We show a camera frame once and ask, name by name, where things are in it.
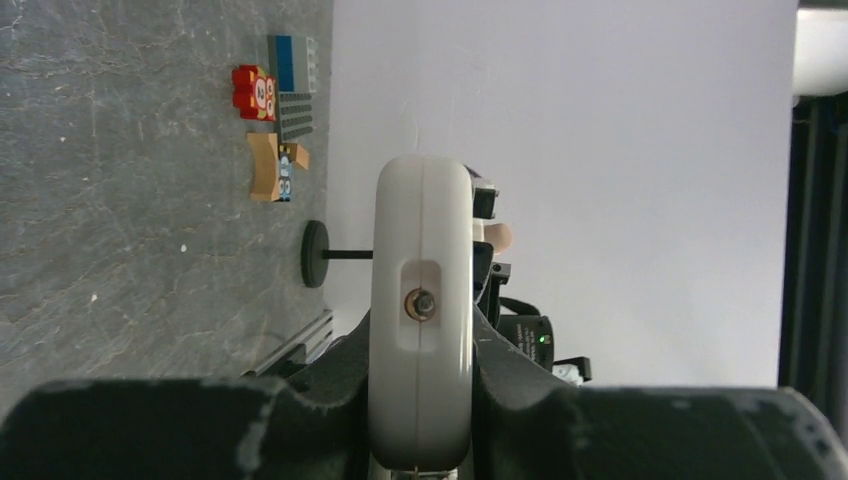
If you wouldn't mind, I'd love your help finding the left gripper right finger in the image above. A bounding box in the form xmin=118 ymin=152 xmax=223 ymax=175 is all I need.
xmin=472 ymin=314 xmax=847 ymax=479

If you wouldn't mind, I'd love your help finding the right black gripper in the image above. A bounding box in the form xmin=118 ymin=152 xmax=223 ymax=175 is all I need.
xmin=473 ymin=241 xmax=512 ymax=325

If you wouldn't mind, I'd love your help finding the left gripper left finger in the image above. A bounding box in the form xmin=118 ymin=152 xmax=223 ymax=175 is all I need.
xmin=1 ymin=321 xmax=369 ymax=479

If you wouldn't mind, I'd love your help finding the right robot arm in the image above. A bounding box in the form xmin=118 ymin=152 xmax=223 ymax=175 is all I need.
xmin=473 ymin=241 xmax=593 ymax=386

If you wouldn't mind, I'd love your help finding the pink microphone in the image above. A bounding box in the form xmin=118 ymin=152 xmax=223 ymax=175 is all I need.
xmin=483 ymin=223 xmax=514 ymax=255

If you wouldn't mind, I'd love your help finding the black microphone stand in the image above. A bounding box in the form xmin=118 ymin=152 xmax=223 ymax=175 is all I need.
xmin=300 ymin=220 xmax=373 ymax=288

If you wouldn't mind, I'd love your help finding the blue owl number block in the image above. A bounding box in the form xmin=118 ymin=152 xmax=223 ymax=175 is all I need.
xmin=278 ymin=145 xmax=292 ymax=202

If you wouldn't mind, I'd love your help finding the curved wooden arch block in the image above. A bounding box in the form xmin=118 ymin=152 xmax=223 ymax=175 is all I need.
xmin=246 ymin=132 xmax=281 ymax=202

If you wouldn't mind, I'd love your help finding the grey lego baseplate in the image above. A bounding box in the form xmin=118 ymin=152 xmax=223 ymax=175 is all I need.
xmin=275 ymin=92 xmax=314 ymax=143

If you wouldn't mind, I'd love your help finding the grey lego brick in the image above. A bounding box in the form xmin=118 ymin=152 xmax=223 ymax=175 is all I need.
xmin=292 ymin=36 xmax=319 ymax=94

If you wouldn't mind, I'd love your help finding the red owl number block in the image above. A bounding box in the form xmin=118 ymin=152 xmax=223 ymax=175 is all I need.
xmin=231 ymin=64 xmax=277 ymax=122

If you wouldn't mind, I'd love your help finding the blue lego brick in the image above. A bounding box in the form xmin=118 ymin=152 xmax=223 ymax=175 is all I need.
xmin=267 ymin=35 xmax=295 ymax=93

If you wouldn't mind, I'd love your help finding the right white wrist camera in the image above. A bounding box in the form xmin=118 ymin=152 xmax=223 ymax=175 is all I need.
xmin=466 ymin=167 xmax=499 ymax=242

